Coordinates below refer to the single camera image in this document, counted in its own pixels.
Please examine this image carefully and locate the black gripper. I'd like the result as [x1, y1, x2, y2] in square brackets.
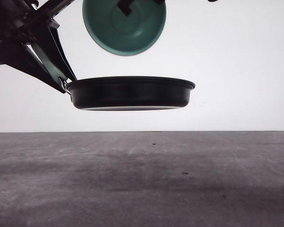
[0, 0, 77, 93]

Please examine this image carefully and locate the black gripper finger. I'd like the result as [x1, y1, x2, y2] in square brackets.
[153, 0, 165, 4]
[117, 0, 133, 16]

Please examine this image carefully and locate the mint green bowl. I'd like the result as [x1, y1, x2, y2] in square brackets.
[82, 0, 167, 56]

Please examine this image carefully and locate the black frying pan green handle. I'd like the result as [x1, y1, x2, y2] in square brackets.
[32, 44, 195, 111]

